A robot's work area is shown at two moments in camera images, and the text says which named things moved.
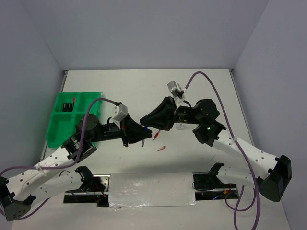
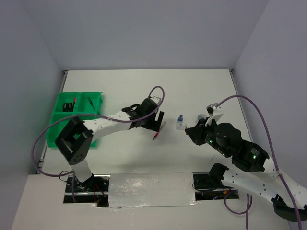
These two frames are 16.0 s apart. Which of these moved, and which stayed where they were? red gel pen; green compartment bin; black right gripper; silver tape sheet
Moved: black right gripper
Stayed: green compartment bin; silver tape sheet; red gel pen
